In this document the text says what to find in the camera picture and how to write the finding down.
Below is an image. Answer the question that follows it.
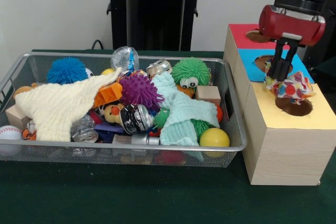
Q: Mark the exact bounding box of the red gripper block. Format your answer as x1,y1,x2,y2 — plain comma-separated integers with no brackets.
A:
258,4,327,80

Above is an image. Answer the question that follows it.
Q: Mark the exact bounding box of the colourful polka-dot cloth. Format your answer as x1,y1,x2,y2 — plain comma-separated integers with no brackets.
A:
264,60,315,105

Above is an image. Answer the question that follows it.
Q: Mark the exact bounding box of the wooden box with three holes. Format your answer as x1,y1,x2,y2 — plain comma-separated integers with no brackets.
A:
223,24,336,187

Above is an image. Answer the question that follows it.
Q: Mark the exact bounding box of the shallow silver mesh bin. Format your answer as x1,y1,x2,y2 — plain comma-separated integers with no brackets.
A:
0,52,248,168

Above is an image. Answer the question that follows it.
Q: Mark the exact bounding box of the dark green side table cloth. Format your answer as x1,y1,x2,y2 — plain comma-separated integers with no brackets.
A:
309,56,336,84

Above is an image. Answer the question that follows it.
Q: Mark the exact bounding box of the orange-red ball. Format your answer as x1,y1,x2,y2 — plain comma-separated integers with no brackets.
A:
215,103,224,124

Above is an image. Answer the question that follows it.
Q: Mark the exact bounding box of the small wooden cube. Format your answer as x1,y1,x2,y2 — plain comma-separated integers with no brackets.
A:
196,85,222,106

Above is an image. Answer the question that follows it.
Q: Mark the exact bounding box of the green spiky ball with eyes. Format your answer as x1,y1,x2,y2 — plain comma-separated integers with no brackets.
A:
171,57,211,90

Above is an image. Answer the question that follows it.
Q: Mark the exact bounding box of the yellow plastic ball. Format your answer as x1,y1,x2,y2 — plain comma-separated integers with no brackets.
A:
199,127,230,158

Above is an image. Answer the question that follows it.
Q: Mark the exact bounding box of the mint green knitted cloth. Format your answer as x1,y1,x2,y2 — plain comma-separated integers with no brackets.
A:
151,72,221,146

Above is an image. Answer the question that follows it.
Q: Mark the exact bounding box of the purple spiky rubber ball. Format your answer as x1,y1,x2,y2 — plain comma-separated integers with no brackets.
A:
120,73,165,111

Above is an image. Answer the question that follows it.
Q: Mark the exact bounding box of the crushed black drink can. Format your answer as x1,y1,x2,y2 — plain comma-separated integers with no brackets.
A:
119,104,154,135

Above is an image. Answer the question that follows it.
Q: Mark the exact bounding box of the blue spiky rubber ball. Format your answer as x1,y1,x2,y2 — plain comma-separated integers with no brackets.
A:
47,56,89,85

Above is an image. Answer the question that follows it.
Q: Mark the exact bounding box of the cream knitted cloth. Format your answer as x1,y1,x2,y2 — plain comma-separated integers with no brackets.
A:
15,67,123,142

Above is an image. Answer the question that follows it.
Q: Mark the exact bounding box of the white baseball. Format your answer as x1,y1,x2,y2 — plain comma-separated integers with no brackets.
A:
0,125,23,156

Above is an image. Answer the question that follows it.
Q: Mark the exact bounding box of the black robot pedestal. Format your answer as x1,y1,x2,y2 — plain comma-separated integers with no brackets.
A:
101,0,212,51

